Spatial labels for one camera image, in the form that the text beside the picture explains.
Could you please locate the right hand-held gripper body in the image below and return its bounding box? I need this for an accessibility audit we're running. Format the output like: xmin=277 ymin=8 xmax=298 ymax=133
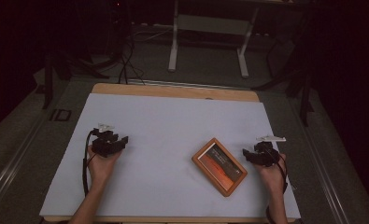
xmin=252 ymin=135 xmax=288 ymax=168

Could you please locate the person's left hand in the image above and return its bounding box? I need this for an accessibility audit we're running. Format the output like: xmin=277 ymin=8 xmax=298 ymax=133
xmin=87 ymin=148 xmax=123 ymax=189

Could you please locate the person's right hand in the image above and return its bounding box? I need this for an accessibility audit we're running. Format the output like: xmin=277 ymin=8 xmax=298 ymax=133
xmin=253 ymin=152 xmax=289 ymax=196

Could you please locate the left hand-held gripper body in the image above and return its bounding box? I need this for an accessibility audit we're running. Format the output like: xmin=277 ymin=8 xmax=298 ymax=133
xmin=91 ymin=123 xmax=121 ymax=158

